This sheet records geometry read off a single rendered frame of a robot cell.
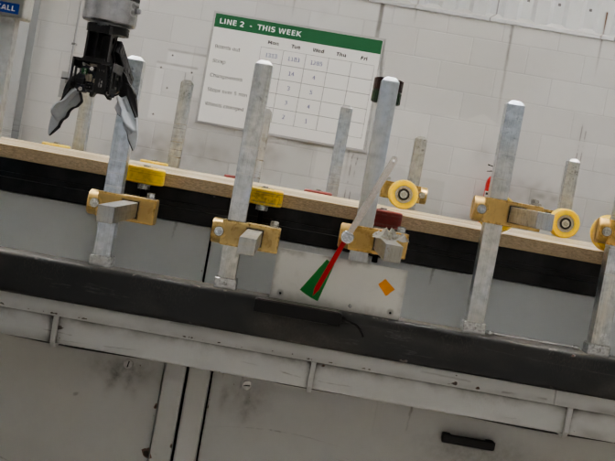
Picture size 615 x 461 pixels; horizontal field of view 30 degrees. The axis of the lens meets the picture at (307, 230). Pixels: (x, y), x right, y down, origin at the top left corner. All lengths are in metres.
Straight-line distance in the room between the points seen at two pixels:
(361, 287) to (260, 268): 0.31
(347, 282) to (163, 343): 0.39
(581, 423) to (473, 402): 0.22
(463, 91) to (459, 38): 0.43
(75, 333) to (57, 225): 0.29
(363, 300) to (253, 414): 0.45
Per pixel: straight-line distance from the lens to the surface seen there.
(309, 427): 2.57
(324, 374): 2.32
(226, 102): 9.60
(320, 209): 2.44
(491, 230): 2.29
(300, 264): 2.26
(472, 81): 9.48
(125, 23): 1.95
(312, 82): 9.51
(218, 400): 2.57
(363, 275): 2.26
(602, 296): 2.34
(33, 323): 2.37
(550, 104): 9.50
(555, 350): 2.32
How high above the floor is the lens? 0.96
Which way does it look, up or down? 3 degrees down
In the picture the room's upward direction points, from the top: 10 degrees clockwise
